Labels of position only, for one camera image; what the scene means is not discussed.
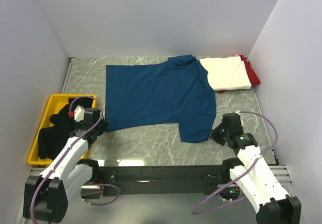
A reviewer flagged yellow plastic tray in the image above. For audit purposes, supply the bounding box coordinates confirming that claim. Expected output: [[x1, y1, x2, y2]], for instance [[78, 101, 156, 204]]
[[27, 94, 96, 166]]

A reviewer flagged black t-shirt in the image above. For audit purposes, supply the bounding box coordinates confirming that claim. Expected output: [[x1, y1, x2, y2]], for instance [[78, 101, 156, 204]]
[[37, 97, 98, 160]]

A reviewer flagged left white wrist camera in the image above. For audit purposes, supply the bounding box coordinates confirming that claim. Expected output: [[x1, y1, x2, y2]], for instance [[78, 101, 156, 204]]
[[68, 105, 85, 122]]

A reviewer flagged blue t-shirt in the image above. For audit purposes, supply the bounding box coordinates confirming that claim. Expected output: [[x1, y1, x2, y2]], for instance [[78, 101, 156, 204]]
[[105, 55, 216, 143]]

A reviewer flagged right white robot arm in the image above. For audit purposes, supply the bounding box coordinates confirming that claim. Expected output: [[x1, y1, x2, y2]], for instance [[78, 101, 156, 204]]
[[211, 113, 301, 223]]

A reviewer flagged folded red t-shirt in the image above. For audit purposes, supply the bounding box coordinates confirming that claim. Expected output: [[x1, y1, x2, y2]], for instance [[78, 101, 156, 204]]
[[215, 55, 261, 92]]

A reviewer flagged folded white t-shirt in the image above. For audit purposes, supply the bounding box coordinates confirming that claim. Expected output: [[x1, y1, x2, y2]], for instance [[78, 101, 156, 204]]
[[200, 56, 252, 92]]

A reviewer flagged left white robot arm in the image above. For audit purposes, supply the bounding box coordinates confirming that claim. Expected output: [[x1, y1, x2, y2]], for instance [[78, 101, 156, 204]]
[[23, 108, 108, 223]]

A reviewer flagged black base bar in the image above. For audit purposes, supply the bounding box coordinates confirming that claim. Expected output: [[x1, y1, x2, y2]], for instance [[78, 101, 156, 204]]
[[81, 165, 230, 200]]

